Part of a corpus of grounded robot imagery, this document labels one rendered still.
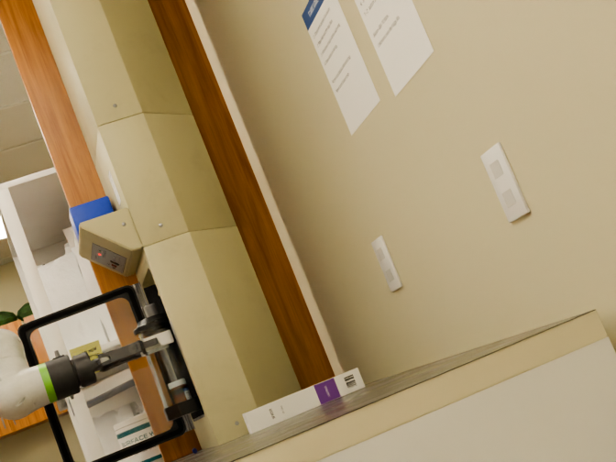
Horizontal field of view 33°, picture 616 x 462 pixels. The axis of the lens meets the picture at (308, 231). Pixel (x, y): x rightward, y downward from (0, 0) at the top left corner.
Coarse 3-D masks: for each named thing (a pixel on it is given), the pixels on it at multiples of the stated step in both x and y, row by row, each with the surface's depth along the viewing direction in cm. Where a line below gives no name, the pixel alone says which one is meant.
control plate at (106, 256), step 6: (96, 246) 243; (96, 252) 250; (102, 252) 247; (108, 252) 245; (114, 252) 243; (96, 258) 257; (102, 258) 254; (108, 258) 251; (120, 258) 246; (108, 264) 257; (114, 264) 255; (120, 264) 252; (120, 270) 259
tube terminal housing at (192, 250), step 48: (96, 144) 250; (144, 144) 240; (192, 144) 253; (144, 192) 237; (192, 192) 245; (144, 240) 235; (192, 240) 237; (240, 240) 253; (192, 288) 235; (240, 288) 245; (192, 336) 232; (240, 336) 237; (240, 384) 232; (288, 384) 245; (240, 432) 230
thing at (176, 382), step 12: (144, 324) 240; (156, 324) 240; (168, 324) 242; (144, 336) 241; (156, 348) 240; (168, 348) 240; (156, 360) 240; (168, 360) 240; (180, 360) 241; (156, 372) 240; (168, 372) 239; (180, 372) 240; (156, 384) 242; (168, 384) 239; (180, 384) 239; (192, 384) 241; (168, 396) 239; (180, 396) 238; (192, 396) 239
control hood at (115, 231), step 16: (80, 224) 233; (96, 224) 233; (112, 224) 234; (128, 224) 235; (80, 240) 246; (96, 240) 238; (112, 240) 234; (128, 240) 234; (128, 256) 240; (128, 272) 259
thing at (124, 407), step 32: (64, 320) 260; (96, 320) 260; (128, 320) 261; (64, 352) 258; (96, 352) 259; (96, 384) 258; (128, 384) 258; (64, 416) 256; (96, 416) 256; (128, 416) 257; (160, 416) 258; (96, 448) 255
